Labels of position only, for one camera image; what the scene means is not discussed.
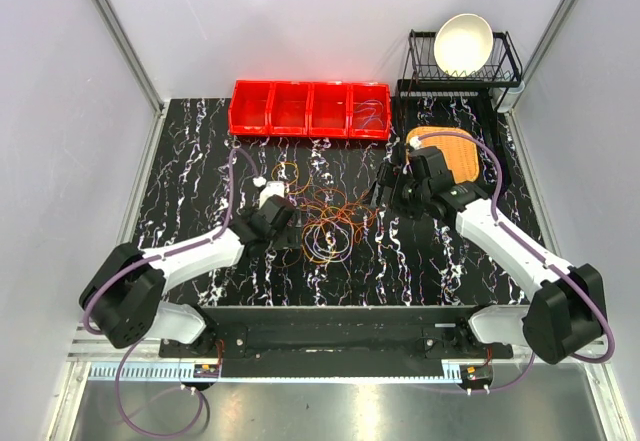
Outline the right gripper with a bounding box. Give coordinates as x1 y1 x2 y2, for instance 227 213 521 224
360 162 430 222

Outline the thin purple cable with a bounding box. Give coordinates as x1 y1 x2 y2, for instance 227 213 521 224
354 98 390 130

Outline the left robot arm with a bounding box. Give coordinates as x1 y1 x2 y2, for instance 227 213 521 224
79 194 296 357

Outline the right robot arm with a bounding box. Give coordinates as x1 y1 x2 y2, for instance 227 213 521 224
366 146 611 365

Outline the red bin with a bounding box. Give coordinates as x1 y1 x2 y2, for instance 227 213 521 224
270 82 312 137
228 80 273 136
349 84 391 141
309 83 349 139

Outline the black tray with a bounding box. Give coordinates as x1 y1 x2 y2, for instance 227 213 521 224
391 79 511 193

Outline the white cup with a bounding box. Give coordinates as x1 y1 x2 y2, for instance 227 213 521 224
496 81 526 114

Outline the white bowl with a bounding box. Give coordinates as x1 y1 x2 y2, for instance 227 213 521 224
434 13 494 77

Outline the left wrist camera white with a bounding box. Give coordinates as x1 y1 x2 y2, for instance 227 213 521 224
253 176 286 207

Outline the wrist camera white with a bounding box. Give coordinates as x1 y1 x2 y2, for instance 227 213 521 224
253 176 286 207
406 135 423 151

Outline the white cable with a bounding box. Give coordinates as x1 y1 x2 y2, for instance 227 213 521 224
304 223 351 262

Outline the yellow cable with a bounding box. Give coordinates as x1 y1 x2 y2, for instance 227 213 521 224
272 160 316 202

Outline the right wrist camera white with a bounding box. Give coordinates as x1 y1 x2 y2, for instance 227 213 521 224
406 135 423 151

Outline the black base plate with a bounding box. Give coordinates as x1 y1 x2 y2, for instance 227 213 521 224
157 305 516 362

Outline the black wire dish rack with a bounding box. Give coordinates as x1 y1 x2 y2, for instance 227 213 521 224
404 30 522 91

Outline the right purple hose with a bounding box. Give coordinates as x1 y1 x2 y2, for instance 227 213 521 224
419 133 617 395

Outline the grey slotted cable duct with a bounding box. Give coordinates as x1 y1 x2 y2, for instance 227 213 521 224
87 360 494 383

